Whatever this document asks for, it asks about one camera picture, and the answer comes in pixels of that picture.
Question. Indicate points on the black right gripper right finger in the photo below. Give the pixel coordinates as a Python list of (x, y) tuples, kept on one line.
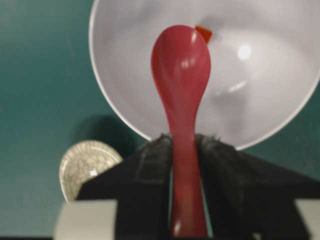
[(249, 198)]

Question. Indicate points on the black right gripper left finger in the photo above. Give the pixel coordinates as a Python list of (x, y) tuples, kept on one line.
[(129, 201)]

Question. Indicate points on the pink plastic spoon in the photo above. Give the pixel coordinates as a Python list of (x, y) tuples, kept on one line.
[(181, 66)]

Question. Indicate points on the small red block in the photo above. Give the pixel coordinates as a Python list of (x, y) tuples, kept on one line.
[(205, 33)]

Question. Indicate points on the speckled ceramic spoon rest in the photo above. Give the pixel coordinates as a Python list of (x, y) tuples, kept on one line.
[(82, 162)]

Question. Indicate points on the white round bowl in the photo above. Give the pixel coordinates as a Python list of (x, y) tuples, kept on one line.
[(265, 62)]

